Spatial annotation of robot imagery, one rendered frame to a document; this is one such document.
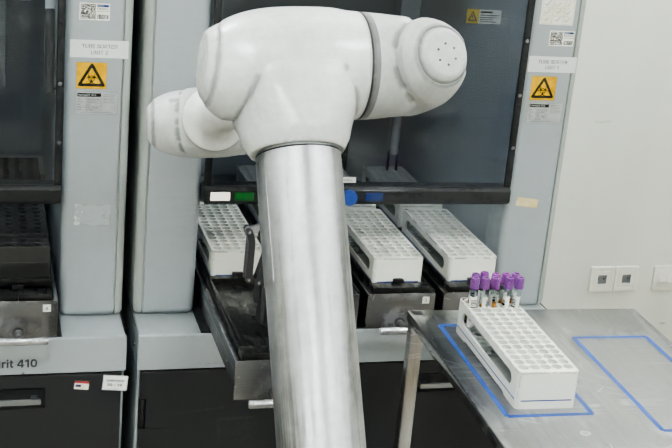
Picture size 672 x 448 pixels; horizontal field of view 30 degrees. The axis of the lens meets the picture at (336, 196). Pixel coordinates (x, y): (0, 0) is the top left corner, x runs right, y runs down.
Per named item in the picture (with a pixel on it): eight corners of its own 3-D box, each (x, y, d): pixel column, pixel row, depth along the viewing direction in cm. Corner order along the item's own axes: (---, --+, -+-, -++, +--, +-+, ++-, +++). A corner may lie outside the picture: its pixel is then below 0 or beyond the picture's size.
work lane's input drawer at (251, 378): (173, 253, 268) (175, 213, 266) (237, 253, 272) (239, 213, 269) (237, 413, 202) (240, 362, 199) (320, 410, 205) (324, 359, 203)
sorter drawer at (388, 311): (284, 212, 301) (287, 177, 298) (339, 212, 305) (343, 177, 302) (370, 339, 234) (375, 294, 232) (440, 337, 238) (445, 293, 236)
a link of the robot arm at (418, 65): (430, 29, 165) (332, 26, 161) (489, -1, 148) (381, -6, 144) (434, 128, 164) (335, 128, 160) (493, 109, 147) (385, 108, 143)
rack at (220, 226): (186, 229, 263) (188, 201, 262) (233, 229, 266) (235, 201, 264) (210, 282, 236) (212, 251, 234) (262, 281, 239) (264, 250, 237)
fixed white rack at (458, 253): (399, 235, 272) (402, 208, 270) (443, 235, 274) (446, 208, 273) (446, 287, 244) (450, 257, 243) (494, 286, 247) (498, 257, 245)
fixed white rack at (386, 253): (331, 236, 267) (334, 208, 266) (376, 235, 270) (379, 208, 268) (371, 288, 240) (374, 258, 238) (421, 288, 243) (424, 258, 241)
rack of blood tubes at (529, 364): (454, 330, 220) (458, 297, 218) (508, 329, 223) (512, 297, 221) (514, 409, 193) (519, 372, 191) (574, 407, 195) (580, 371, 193)
